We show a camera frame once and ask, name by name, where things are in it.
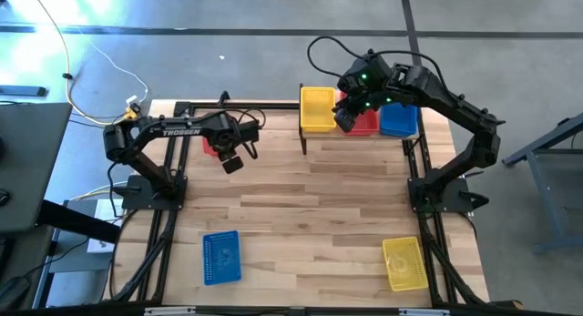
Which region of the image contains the yellow plastic slotted basket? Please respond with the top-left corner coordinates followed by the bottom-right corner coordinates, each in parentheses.
top-left (381, 236), bottom-right (430, 293)
top-left (299, 86), bottom-right (338, 134)

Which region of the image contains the black flat device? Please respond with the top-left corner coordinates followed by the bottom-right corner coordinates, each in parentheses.
top-left (0, 84), bottom-right (48, 98)

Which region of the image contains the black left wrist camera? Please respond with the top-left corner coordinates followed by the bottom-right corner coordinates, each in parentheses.
top-left (221, 155), bottom-right (245, 175)

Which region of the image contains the grey metal cart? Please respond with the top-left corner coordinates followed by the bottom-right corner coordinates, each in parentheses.
top-left (500, 110), bottom-right (583, 257)

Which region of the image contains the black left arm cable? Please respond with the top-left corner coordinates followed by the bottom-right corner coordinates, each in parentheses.
top-left (234, 107), bottom-right (268, 161)

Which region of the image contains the white paper box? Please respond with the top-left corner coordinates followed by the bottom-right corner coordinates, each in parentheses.
top-left (93, 198), bottom-right (125, 226)

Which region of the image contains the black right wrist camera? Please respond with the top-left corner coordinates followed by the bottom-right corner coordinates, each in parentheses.
top-left (333, 107), bottom-right (358, 134)

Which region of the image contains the blue plastic slotted basket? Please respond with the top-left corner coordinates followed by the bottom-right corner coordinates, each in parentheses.
top-left (379, 101), bottom-right (419, 138)
top-left (201, 229), bottom-right (243, 287)

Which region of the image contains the black-framed small shelf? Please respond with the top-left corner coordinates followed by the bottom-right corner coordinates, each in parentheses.
top-left (298, 82), bottom-right (423, 157)

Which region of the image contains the black metal rig frame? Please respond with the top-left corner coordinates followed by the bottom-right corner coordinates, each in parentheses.
top-left (107, 90), bottom-right (525, 316)

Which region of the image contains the red plastic slotted basket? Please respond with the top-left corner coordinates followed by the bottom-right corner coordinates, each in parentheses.
top-left (202, 136), bottom-right (220, 158)
top-left (339, 91), bottom-right (380, 138)

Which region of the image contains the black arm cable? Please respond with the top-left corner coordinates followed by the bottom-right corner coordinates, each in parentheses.
top-left (306, 36), bottom-right (452, 97)
top-left (234, 107), bottom-right (268, 161)

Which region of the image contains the white cable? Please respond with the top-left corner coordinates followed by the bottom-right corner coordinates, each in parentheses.
top-left (84, 36), bottom-right (150, 104)

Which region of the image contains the dark grey desk panel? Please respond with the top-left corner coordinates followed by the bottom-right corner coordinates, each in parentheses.
top-left (0, 101), bottom-right (74, 236)

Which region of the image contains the yellow cable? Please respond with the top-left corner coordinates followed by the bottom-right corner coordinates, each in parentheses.
top-left (27, 0), bottom-right (138, 127)

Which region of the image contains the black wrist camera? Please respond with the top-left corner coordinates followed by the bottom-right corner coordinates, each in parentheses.
top-left (221, 155), bottom-right (245, 175)
top-left (333, 107), bottom-right (358, 134)

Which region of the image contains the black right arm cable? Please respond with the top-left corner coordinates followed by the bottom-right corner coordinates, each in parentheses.
top-left (306, 36), bottom-right (452, 97)

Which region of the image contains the silver aluminium bar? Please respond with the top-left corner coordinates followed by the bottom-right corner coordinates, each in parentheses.
top-left (143, 306), bottom-right (197, 316)
top-left (398, 308), bottom-right (451, 316)

